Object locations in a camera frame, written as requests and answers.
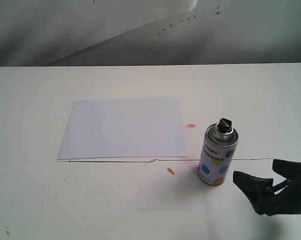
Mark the white paper sheet stack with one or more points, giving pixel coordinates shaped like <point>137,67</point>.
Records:
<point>123,128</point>

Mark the spray paint can with dots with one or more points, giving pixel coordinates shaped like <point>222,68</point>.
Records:
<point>219,145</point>

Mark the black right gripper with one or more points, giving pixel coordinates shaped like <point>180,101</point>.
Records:
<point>283,199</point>

